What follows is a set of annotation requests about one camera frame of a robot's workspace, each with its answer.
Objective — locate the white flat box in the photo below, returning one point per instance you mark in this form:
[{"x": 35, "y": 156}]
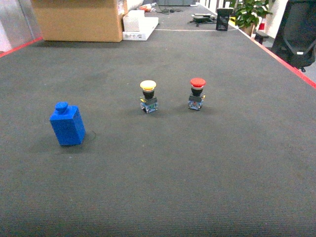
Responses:
[{"x": 146, "y": 30}]

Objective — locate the white styrofoam box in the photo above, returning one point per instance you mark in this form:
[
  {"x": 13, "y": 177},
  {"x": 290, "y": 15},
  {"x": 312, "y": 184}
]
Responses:
[{"x": 133, "y": 21}]

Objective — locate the black folded stand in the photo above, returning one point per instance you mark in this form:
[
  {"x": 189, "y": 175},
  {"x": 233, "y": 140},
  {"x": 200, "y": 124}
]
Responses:
[{"x": 203, "y": 18}]

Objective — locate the black upright device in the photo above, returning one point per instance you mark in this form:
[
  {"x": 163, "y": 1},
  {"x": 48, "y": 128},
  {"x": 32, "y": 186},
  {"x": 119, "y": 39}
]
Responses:
[{"x": 223, "y": 17}]

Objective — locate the green potted plant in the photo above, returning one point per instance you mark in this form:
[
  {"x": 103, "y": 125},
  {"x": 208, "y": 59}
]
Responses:
[{"x": 249, "y": 12}]

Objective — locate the large cardboard box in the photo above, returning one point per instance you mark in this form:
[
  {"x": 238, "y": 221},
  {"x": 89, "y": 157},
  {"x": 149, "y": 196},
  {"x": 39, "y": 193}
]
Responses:
[{"x": 80, "y": 20}]

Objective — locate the black office chair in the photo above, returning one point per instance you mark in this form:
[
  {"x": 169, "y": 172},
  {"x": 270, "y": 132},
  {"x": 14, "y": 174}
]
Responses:
[{"x": 295, "y": 42}]

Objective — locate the yellow push button switch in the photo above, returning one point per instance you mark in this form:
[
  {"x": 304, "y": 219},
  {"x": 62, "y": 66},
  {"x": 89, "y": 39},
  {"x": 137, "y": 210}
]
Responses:
[{"x": 149, "y": 102}]

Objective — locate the red push button switch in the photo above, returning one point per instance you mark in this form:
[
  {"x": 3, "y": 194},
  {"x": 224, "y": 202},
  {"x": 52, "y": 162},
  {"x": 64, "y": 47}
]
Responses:
[{"x": 197, "y": 96}]

